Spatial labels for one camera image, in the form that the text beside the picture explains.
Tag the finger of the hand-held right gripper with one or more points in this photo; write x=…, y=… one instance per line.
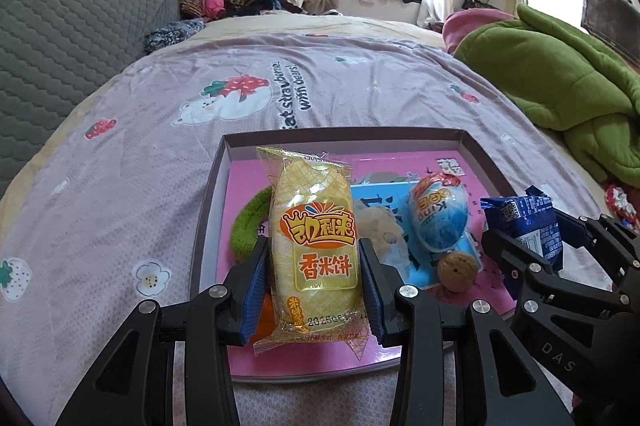
x=520, y=271
x=615, y=251

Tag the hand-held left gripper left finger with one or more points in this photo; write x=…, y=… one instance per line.
x=255, y=291

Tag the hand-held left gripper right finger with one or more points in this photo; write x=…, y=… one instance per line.
x=372, y=291

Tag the orange tangerine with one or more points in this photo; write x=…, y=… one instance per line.
x=267, y=321

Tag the blue snack packet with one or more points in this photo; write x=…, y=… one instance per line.
x=530, y=218

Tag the beige mesh pouf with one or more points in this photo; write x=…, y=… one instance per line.
x=385, y=231

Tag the brown walnut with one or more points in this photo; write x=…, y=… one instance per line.
x=455, y=271

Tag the green hair scrunchie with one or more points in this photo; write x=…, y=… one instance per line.
x=245, y=226

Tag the yellow rice cracker packet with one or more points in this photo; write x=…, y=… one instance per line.
x=315, y=216

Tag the dark cardboard box lid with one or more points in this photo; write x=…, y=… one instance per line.
x=212, y=206

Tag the blue foil egg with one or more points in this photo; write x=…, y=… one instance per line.
x=440, y=216

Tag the green fleece blanket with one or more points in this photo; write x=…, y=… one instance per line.
x=550, y=76

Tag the dark framed panel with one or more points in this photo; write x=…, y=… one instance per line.
x=610, y=21

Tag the pink blanket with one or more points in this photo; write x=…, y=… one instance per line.
x=465, y=26

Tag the blue floral cloth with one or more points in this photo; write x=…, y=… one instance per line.
x=172, y=33

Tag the dark patterned bag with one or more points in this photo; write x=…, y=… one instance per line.
x=477, y=3

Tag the grey quilted headboard cover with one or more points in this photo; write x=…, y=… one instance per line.
x=75, y=31

